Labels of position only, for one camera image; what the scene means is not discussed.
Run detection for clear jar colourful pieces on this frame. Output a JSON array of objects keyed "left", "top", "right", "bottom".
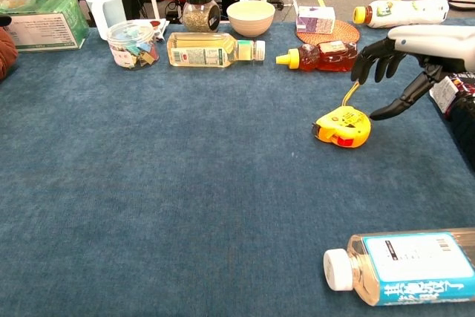
[{"left": 106, "top": 20, "right": 160, "bottom": 70}]

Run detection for glass grain jar black lid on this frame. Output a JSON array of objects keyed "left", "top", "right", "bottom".
[{"left": 182, "top": 0, "right": 221, "bottom": 33}]

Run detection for dark coffee bottle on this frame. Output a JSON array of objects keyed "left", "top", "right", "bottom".
[{"left": 429, "top": 71, "right": 475, "bottom": 171}]

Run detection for blue carpet mat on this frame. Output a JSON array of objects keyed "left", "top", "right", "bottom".
[{"left": 0, "top": 18, "right": 475, "bottom": 317}]

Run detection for purple white carton box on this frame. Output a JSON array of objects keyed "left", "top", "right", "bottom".
[{"left": 295, "top": 5, "right": 336, "bottom": 35}]

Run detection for white label tea bottle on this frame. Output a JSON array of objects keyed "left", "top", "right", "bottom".
[{"left": 352, "top": 0, "right": 450, "bottom": 29}]

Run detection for clear bottle blue label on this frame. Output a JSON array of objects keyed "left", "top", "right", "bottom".
[{"left": 323, "top": 227, "right": 475, "bottom": 307}]

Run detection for white red snack packet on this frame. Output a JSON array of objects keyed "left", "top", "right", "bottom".
[{"left": 129, "top": 18, "right": 170, "bottom": 42}]

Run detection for yellow tape measure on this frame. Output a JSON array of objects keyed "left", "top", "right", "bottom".
[{"left": 311, "top": 81, "right": 372, "bottom": 148}]

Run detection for honey squeeze bottle yellow cap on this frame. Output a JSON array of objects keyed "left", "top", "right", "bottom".
[{"left": 275, "top": 40, "right": 358, "bottom": 72}]

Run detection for green tissue pack box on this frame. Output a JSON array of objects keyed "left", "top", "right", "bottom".
[{"left": 0, "top": 0, "right": 91, "bottom": 53}]

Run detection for round woven coaster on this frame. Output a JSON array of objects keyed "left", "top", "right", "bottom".
[{"left": 295, "top": 19, "right": 361, "bottom": 47}]

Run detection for beige bowl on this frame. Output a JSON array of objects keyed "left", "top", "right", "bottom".
[{"left": 226, "top": 0, "right": 276, "bottom": 39}]

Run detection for pale yellow drink bottle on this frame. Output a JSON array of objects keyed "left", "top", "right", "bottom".
[{"left": 166, "top": 32, "right": 266, "bottom": 69}]

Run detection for white cup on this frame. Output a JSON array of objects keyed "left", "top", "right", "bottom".
[{"left": 84, "top": 0, "right": 128, "bottom": 41}]

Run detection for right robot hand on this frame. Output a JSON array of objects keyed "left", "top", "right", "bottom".
[{"left": 350, "top": 25, "right": 475, "bottom": 121}]

